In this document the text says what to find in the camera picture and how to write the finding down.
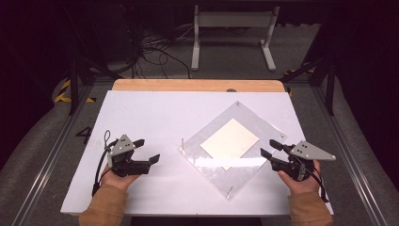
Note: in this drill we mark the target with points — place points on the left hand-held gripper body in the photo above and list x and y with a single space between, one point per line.
125 166

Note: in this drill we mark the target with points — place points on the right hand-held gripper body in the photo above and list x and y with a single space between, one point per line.
301 163

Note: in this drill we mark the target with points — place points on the clear acrylic frame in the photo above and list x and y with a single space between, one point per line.
238 175

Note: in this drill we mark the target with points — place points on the person's left hand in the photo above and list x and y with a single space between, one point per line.
117 182

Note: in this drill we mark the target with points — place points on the person's right hand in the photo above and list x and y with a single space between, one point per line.
301 186

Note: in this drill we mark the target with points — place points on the cream paper sheet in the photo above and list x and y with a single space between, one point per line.
229 141

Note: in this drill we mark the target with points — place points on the wooden table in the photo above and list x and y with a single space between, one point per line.
188 85

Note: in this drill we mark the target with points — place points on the yellow black floor tape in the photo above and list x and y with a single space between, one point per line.
296 70
62 94

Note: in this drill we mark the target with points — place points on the black metal stand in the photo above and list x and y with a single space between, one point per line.
73 81
329 81

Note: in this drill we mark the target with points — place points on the white metal stand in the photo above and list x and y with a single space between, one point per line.
232 19

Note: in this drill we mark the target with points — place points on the aluminium floor rail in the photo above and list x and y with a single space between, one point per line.
47 163
351 163

